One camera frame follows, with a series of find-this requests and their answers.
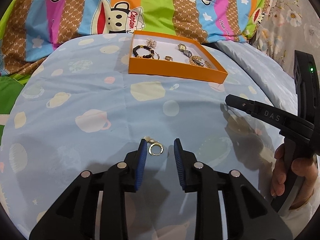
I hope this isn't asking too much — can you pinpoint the gold chain bangle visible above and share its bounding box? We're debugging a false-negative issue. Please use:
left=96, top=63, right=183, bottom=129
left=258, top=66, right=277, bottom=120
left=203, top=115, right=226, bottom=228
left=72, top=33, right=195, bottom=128
left=189, top=56, right=212, bottom=69

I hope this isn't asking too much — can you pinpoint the gold hoop pearl earring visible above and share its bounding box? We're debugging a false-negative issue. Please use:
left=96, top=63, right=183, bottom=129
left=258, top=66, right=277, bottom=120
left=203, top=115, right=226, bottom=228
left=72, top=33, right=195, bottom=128
left=144, top=136, right=164, bottom=156

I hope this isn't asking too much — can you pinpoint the ribbed gold hoop earring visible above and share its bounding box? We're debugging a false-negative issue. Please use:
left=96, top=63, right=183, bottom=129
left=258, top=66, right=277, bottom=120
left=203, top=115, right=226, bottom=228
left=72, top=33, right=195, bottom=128
left=165, top=56, right=173, bottom=61

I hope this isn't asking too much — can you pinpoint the black bead bracelet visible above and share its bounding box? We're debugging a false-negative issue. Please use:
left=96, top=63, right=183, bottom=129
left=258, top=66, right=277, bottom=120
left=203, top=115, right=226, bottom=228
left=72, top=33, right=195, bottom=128
left=132, top=44, right=156, bottom=60

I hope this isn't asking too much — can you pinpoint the silver metal wrist watch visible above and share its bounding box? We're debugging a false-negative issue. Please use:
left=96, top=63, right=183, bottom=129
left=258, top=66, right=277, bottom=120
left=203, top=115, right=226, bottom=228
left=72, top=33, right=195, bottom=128
left=183, top=50, right=204, bottom=67

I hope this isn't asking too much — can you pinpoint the orange jewelry box tray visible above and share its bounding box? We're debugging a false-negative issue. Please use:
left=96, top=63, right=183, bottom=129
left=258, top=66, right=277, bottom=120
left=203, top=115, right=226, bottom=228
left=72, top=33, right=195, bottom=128
left=128, top=31, right=228, bottom=84

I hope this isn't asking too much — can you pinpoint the person's right hand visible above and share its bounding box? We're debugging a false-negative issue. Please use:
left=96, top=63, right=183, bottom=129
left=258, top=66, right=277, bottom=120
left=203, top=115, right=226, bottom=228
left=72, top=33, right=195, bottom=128
left=270, top=142, right=318, bottom=215

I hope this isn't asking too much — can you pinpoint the light blue duvet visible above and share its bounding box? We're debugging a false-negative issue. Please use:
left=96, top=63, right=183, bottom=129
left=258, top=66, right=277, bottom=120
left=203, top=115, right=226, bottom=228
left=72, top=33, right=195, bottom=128
left=215, top=41, right=298, bottom=115

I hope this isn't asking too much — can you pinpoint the grey floral fabric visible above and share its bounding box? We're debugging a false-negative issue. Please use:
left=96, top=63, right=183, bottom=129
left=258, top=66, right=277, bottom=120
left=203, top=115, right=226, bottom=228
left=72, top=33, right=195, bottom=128
left=252, top=0, right=319, bottom=77

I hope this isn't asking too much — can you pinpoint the gold wrist watch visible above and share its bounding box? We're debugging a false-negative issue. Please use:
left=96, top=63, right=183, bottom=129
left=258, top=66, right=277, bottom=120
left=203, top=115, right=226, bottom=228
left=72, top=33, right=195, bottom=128
left=178, top=43, right=187, bottom=52

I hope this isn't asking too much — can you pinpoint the colourful monkey print blanket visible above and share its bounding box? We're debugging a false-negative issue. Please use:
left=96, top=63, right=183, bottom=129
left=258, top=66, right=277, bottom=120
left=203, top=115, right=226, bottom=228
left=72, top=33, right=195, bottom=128
left=0, top=0, right=271, bottom=120

